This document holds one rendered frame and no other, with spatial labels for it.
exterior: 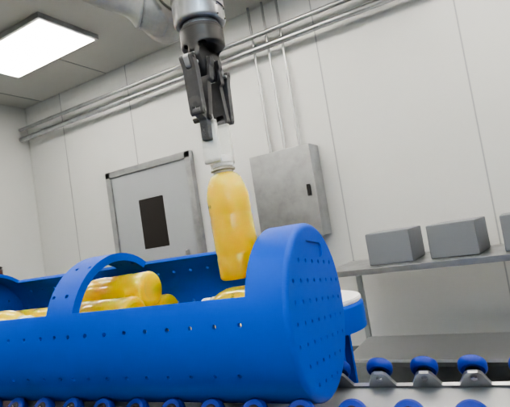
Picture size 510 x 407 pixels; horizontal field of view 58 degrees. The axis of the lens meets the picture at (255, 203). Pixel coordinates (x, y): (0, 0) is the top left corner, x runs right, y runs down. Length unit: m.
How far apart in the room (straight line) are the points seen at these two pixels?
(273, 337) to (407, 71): 3.62
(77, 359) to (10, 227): 5.67
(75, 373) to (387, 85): 3.62
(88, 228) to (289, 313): 5.44
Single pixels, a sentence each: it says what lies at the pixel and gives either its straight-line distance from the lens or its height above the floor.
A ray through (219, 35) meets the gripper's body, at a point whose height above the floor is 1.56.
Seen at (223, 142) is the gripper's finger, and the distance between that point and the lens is 0.80.
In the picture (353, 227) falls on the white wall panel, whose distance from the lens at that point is 4.13.
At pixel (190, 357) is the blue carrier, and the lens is 0.74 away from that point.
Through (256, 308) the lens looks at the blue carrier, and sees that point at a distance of 0.67.
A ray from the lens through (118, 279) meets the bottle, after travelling 0.97.
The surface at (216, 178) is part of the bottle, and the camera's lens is 0.75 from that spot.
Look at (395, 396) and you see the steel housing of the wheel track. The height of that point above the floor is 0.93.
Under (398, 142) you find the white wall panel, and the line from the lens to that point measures 4.05.
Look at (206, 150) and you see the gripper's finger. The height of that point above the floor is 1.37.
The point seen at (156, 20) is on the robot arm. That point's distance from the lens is 0.97.
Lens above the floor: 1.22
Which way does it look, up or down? 4 degrees up
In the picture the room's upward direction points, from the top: 9 degrees counter-clockwise
